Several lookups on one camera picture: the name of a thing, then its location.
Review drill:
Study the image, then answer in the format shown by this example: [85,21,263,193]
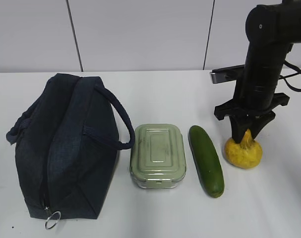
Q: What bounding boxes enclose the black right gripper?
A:
[214,59,290,144]

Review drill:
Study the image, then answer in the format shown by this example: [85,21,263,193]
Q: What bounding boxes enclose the yellow gourd squash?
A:
[225,129,263,169]

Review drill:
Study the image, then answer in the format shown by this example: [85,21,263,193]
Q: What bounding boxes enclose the green cucumber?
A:
[188,125,225,198]

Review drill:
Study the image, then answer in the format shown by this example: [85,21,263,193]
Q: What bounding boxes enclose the green lidded lunch box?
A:
[129,124,186,189]

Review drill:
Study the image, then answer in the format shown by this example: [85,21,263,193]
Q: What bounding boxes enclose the navy blue lunch bag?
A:
[6,73,135,220]

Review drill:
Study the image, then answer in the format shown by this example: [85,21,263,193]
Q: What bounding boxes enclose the silver zipper pull ring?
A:
[44,206,61,230]

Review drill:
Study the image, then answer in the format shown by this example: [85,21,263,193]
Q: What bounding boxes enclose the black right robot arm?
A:
[210,0,301,143]

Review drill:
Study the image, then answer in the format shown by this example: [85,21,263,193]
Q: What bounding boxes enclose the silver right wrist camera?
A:
[210,64,244,84]

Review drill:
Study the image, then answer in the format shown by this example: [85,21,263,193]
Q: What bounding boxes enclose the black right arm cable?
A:
[278,42,301,91]

